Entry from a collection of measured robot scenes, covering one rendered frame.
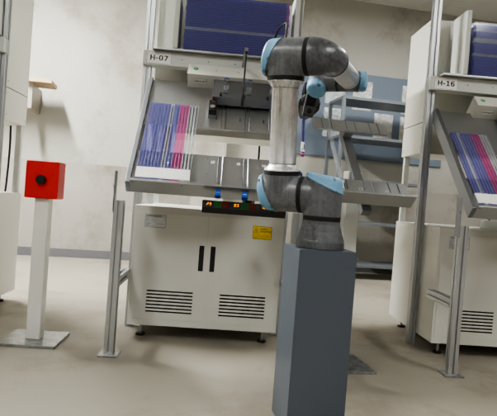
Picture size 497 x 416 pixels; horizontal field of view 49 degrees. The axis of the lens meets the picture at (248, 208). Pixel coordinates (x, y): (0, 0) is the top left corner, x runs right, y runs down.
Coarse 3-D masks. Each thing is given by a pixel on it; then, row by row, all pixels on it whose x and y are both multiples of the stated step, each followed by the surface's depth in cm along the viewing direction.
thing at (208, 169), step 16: (192, 160) 233; (208, 160) 234; (224, 160) 235; (240, 160) 235; (256, 160) 236; (192, 176) 227; (208, 176) 228; (224, 176) 228; (240, 176) 229; (256, 176) 230
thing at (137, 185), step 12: (132, 180) 219; (144, 180) 220; (156, 180) 220; (144, 192) 225; (156, 192) 225; (168, 192) 224; (180, 192) 224; (192, 192) 224; (204, 192) 224; (228, 192) 224; (240, 192) 224; (252, 192) 223
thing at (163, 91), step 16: (160, 80) 268; (160, 96) 259; (176, 96) 261; (192, 96) 262; (208, 96) 263; (224, 112) 256; (240, 112) 257; (256, 112) 258; (208, 128) 248; (224, 128) 248; (240, 128) 249; (256, 128) 250
